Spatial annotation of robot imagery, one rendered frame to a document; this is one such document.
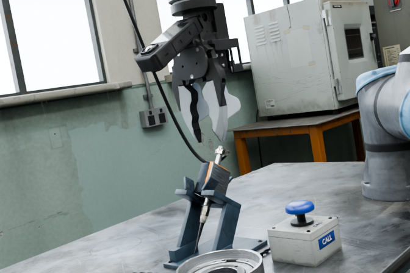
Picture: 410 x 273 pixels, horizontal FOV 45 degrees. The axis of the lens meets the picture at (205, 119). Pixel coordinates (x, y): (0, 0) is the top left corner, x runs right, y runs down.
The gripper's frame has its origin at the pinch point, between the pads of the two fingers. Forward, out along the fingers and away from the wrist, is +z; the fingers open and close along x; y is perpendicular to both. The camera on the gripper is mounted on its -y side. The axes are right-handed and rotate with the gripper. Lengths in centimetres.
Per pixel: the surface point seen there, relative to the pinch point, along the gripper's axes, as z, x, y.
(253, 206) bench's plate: 18.2, 10.7, 21.0
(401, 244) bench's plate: 18.1, -23.8, 9.0
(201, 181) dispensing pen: 6.7, 0.0, -2.7
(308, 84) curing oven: 2, 95, 188
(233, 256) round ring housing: 14.9, -9.3, -8.4
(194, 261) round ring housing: 14.5, -6.1, -12.3
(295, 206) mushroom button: 10.8, -13.7, 0.5
